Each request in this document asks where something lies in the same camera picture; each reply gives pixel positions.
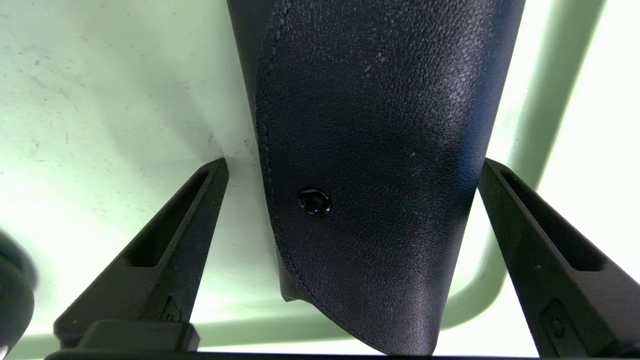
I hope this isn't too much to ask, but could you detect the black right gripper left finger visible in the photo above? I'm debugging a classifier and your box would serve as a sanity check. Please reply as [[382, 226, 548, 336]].
[[53, 158, 230, 351]]

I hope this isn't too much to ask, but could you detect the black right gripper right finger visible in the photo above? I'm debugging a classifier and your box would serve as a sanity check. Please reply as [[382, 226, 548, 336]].
[[478, 158, 640, 358]]

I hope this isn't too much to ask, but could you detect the black leather glasses case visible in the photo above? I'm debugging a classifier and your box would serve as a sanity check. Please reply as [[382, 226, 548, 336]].
[[226, 0, 526, 357]]

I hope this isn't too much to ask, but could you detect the light green plastic tray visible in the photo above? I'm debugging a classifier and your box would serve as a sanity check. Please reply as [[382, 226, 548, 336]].
[[0, 0, 640, 357]]

